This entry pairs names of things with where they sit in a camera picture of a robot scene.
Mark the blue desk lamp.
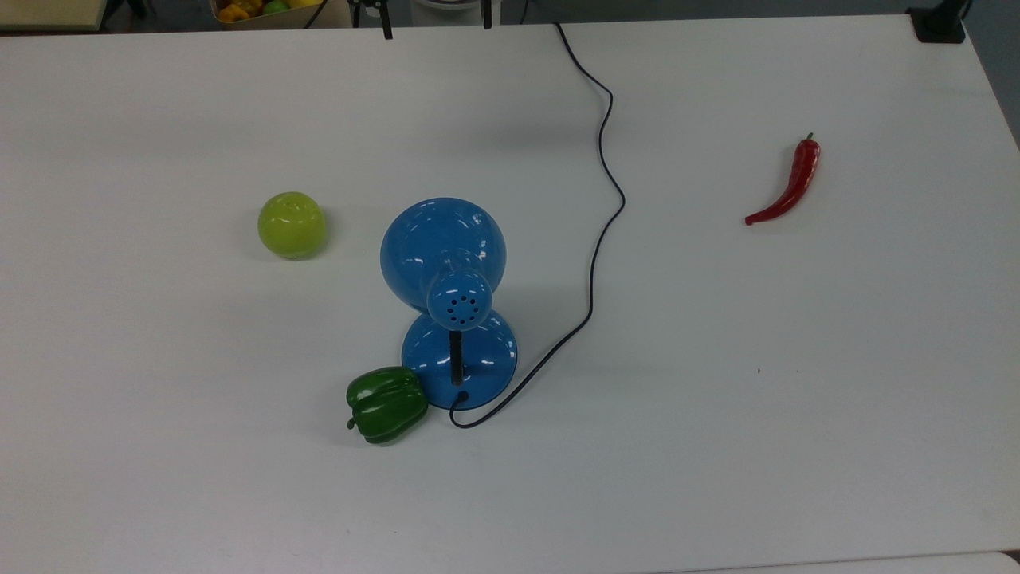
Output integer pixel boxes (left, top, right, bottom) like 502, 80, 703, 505
379, 197, 519, 412

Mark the cardboard box of fruit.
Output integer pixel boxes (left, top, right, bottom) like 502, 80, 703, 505
209, 0, 353, 31

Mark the green apple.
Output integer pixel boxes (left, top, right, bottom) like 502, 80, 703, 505
257, 191, 328, 260

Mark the beige side table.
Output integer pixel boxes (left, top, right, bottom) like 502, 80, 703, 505
0, 0, 107, 31

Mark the red chili pepper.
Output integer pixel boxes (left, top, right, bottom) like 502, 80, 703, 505
744, 132, 822, 226

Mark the green bell pepper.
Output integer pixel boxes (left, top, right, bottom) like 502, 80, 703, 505
345, 366, 430, 446

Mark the thin black lamp cable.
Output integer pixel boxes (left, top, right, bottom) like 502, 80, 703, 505
450, 22, 626, 429

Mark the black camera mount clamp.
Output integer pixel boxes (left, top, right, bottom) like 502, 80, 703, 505
907, 0, 969, 45

